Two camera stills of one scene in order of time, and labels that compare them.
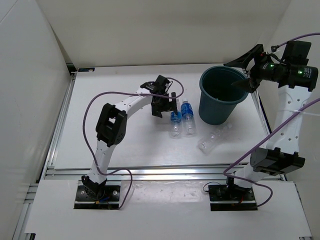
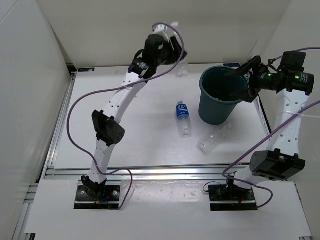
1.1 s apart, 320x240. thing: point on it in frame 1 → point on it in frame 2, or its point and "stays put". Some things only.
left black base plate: (110, 200) stays put
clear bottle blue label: (176, 121) → (182, 69)
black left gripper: (156, 110) → (177, 51)
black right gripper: (259, 56) → (258, 67)
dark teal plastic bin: (217, 96) stays put
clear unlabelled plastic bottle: (204, 144) stays put
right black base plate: (224, 198) stays put
